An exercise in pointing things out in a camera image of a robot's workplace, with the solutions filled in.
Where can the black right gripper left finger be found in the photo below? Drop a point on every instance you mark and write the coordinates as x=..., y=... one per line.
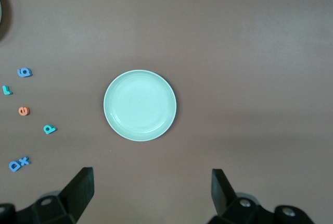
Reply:
x=78, y=190

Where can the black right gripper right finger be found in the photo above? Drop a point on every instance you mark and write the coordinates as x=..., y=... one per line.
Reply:
x=221, y=192

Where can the teal foam letter p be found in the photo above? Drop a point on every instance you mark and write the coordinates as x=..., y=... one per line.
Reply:
x=49, y=129

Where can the orange foam letter e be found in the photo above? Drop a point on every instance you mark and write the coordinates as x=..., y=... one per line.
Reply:
x=24, y=110

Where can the teal foam letter L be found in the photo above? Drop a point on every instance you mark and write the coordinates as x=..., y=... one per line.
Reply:
x=6, y=90

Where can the blue foam letter x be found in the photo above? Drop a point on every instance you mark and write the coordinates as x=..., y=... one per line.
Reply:
x=24, y=161

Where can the blue foam letter D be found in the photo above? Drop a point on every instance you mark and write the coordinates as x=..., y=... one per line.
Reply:
x=14, y=166

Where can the mint green round plate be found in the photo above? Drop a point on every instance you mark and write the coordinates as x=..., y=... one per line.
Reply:
x=140, y=105

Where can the blue foam digit six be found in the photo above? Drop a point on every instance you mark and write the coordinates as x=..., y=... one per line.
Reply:
x=24, y=72

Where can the brown table cover mat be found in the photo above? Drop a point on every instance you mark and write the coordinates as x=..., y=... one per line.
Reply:
x=234, y=52

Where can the beige round plate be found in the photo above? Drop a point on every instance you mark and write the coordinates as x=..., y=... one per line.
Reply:
x=0, y=13

